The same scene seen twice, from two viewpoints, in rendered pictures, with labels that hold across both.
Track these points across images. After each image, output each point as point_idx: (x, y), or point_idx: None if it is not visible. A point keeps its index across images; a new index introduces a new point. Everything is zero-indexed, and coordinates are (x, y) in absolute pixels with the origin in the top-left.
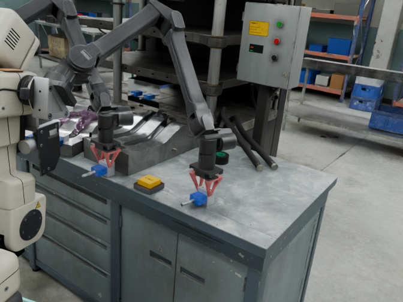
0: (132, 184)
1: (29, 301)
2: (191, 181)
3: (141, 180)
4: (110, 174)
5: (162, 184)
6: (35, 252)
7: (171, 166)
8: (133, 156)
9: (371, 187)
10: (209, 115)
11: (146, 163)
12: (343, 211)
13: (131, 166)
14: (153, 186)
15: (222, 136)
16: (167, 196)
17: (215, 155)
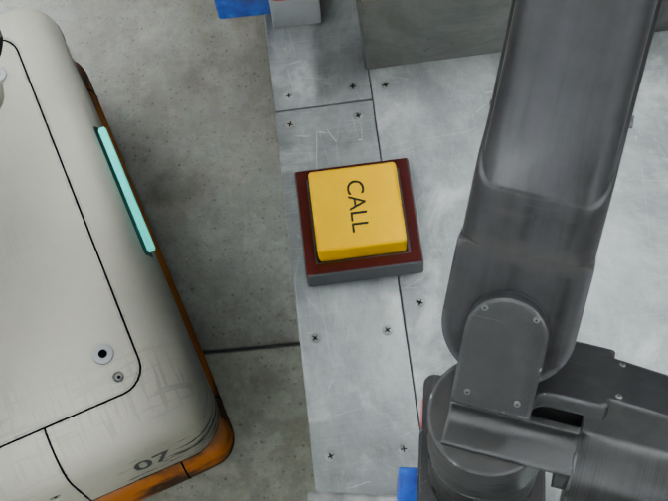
0: (321, 148)
1: (111, 163)
2: (598, 303)
3: (311, 194)
4: (289, 20)
5: (403, 265)
6: None
7: (645, 102)
8: (398, 6)
9: None
10: (559, 310)
11: (500, 36)
12: None
13: (387, 42)
14: (345, 257)
15: (589, 464)
16: (374, 347)
17: (510, 498)
